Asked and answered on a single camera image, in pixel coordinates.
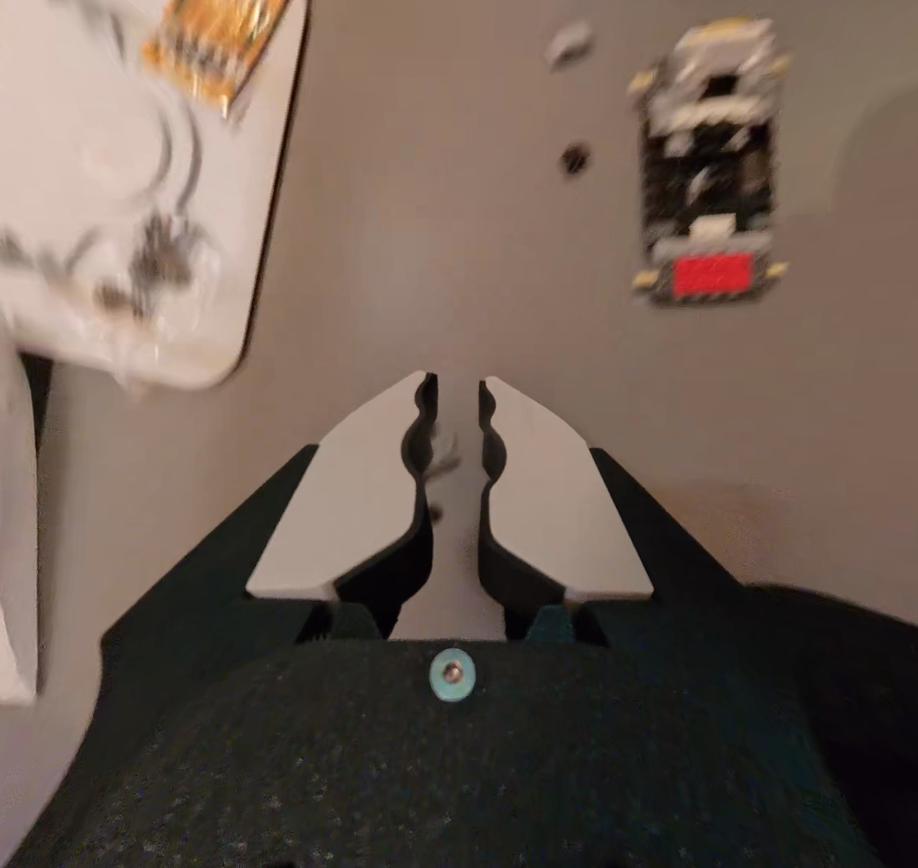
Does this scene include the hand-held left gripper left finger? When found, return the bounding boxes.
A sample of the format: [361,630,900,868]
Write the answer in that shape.
[246,370,438,638]

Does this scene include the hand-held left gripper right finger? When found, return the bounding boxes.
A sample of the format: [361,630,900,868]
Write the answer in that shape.
[477,375,655,636]

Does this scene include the toy brick car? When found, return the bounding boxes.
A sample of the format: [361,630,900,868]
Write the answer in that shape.
[630,16,793,307]

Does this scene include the white desk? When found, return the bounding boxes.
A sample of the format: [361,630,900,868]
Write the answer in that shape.
[0,0,918,868]

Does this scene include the clear bag of black parts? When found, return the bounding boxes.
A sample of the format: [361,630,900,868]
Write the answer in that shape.
[0,187,219,396]

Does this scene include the white booklet stand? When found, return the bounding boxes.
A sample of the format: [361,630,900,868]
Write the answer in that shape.
[0,0,313,392]

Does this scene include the orange sticker sheet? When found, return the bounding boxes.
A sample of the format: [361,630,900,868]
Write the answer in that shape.
[141,0,301,121]

